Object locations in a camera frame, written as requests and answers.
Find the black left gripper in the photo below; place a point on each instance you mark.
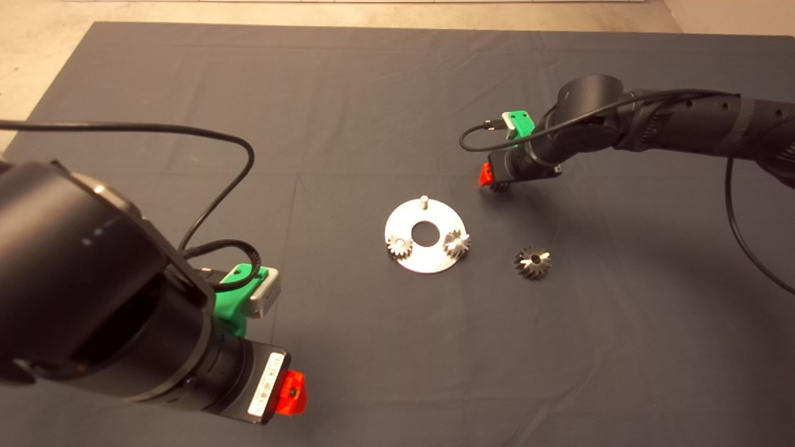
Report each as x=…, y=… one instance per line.
x=261, y=383

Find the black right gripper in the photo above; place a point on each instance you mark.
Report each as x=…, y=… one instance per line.
x=525, y=167

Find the small steel gear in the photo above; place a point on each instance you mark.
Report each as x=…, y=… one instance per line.
x=400, y=247
x=456, y=244
x=500, y=186

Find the large steel gear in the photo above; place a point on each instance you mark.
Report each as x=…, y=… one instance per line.
x=525, y=267

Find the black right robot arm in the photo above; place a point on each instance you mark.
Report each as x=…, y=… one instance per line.
x=590, y=99

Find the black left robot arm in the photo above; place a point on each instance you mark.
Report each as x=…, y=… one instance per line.
x=81, y=279

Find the round metal plate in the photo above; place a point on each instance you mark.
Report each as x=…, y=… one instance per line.
x=404, y=223

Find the dark grey table cloth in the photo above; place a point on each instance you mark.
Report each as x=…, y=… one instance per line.
x=310, y=93

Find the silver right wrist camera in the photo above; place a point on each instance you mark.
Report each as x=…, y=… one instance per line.
x=507, y=121

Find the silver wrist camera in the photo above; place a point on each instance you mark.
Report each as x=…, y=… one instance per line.
x=507, y=121
x=267, y=297

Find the green right camera mount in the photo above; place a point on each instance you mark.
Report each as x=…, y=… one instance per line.
x=523, y=124

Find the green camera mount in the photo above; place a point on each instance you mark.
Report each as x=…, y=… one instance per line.
x=228, y=307
x=523, y=124

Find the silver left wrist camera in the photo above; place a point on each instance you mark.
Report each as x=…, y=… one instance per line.
x=267, y=297

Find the green left camera mount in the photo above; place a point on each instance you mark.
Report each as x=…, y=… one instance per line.
x=228, y=307

